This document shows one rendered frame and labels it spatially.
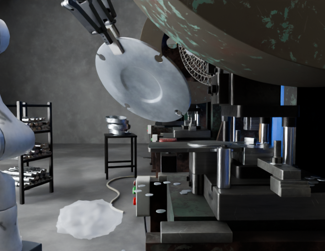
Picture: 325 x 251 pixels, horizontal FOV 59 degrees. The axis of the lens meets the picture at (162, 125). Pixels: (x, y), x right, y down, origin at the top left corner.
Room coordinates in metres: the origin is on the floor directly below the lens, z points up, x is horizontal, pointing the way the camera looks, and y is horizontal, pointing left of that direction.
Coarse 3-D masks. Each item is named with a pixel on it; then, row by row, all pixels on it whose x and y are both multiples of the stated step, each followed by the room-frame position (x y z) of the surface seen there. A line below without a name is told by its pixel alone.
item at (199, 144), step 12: (156, 144) 0.81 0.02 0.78; (168, 144) 0.81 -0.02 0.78; (180, 144) 0.81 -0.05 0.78; (192, 144) 0.79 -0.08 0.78; (204, 144) 0.77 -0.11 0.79; (216, 144) 0.77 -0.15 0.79; (228, 144) 0.78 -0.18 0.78; (192, 156) 0.78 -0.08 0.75; (204, 156) 0.77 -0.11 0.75; (216, 156) 0.77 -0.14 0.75; (192, 168) 0.78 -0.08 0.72; (204, 168) 0.77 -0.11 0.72; (216, 168) 0.77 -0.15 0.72; (192, 180) 0.78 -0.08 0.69; (192, 192) 0.78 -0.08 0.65
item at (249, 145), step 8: (240, 144) 0.81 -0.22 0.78; (248, 144) 0.81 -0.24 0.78; (256, 144) 0.83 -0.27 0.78; (232, 152) 0.86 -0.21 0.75; (240, 152) 0.78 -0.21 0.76; (248, 152) 0.75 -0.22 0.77; (256, 152) 0.75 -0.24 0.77; (264, 152) 0.75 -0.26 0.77; (272, 152) 0.75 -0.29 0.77; (240, 160) 0.78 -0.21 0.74; (248, 160) 0.75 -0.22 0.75; (256, 160) 0.75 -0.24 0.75
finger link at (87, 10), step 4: (76, 0) 0.65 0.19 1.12; (88, 0) 0.64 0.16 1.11; (80, 4) 0.66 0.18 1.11; (84, 4) 0.65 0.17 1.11; (88, 4) 0.64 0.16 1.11; (92, 4) 0.65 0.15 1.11; (84, 8) 0.66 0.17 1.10; (88, 8) 0.65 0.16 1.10; (92, 8) 0.65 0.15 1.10; (88, 12) 0.66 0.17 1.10; (92, 12) 0.66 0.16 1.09; (96, 12) 0.66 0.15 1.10; (92, 16) 0.66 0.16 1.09; (96, 16) 0.66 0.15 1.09; (96, 20) 0.67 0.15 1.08; (100, 20) 0.67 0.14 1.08; (96, 24) 0.68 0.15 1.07; (100, 24) 0.67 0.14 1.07; (104, 24) 0.68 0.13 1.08; (104, 28) 0.68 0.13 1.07
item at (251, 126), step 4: (244, 120) 0.83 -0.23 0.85; (248, 120) 0.81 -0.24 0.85; (252, 120) 0.80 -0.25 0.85; (256, 120) 0.80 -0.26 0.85; (244, 124) 0.83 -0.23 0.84; (248, 124) 0.81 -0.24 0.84; (252, 124) 0.80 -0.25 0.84; (256, 124) 0.80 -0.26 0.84; (244, 128) 0.83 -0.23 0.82; (248, 128) 0.81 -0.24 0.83; (252, 128) 0.80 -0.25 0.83; (256, 128) 0.80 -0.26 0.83
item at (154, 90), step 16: (128, 48) 0.71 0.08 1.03; (144, 48) 0.69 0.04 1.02; (96, 64) 0.82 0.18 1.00; (112, 64) 0.79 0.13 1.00; (128, 64) 0.76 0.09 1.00; (144, 64) 0.73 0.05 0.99; (160, 64) 0.70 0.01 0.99; (112, 80) 0.84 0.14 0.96; (128, 80) 0.81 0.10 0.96; (144, 80) 0.78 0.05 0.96; (160, 80) 0.74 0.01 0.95; (176, 80) 0.72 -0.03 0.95; (112, 96) 0.90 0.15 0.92; (128, 96) 0.86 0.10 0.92; (144, 96) 0.83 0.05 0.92; (160, 96) 0.80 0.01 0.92; (176, 96) 0.76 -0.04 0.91; (144, 112) 0.88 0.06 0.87; (160, 112) 0.84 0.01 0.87
